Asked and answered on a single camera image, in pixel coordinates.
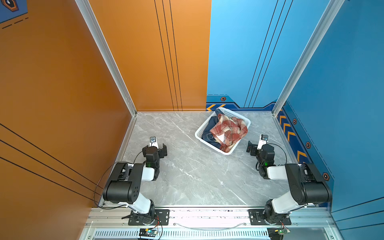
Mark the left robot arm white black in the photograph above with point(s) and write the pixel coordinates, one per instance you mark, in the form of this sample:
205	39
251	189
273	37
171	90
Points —
124	184

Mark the left green circuit board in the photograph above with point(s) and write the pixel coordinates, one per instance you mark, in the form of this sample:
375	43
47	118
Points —
148	234

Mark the aluminium front rail frame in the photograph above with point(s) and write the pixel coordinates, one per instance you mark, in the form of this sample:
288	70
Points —
211	223

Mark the green circuit board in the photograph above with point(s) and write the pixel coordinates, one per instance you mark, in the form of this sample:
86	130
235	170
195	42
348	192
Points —
148	234
278	234

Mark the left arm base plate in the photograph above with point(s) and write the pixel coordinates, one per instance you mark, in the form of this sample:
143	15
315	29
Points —
150	219

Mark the right aluminium corner post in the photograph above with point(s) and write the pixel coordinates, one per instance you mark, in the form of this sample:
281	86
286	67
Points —
318	34

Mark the dark blue denim skirt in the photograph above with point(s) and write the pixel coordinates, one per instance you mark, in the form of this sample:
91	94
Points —
207	136

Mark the red plaid skirt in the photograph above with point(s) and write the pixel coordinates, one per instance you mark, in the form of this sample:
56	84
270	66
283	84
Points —
228	131

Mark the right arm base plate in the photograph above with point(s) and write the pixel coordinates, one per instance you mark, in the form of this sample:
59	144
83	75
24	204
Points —
259	217

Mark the right green circuit board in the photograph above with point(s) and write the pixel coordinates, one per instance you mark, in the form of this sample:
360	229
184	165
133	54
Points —
278	234

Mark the left aluminium corner post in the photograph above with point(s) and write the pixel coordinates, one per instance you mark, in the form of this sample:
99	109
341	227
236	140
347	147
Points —
101	42

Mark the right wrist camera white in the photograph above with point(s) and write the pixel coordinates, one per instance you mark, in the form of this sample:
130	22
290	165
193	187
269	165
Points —
263	140

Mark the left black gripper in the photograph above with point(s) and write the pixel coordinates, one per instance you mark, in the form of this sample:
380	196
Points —
162	150

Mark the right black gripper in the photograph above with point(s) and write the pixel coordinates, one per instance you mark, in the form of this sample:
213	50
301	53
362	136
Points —
250	147

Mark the aluminium corner post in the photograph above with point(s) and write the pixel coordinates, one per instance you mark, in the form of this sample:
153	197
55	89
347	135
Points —
318	34
101	42

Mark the white plastic laundry basket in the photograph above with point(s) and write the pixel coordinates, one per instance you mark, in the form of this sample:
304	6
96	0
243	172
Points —
228	113

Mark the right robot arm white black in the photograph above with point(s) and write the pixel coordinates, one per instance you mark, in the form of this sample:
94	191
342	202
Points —
306	186

